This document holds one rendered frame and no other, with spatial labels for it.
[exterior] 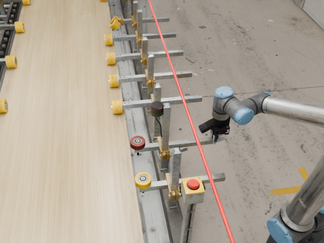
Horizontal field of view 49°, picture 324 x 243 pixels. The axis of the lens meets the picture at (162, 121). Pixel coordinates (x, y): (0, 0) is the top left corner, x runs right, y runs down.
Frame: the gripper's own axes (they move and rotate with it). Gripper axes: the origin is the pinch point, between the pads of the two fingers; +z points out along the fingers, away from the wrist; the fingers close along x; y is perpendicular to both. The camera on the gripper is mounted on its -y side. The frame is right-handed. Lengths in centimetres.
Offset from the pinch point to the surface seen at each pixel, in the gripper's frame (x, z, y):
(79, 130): 12, -9, -72
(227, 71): 179, 85, 77
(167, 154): -8.5, -4.8, -27.5
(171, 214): -34.2, 11.9, -29.8
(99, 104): 33, -9, -61
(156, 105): -4.6, -35.5, -32.3
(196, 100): 23.4, -12.2, -4.3
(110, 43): 96, -12, -50
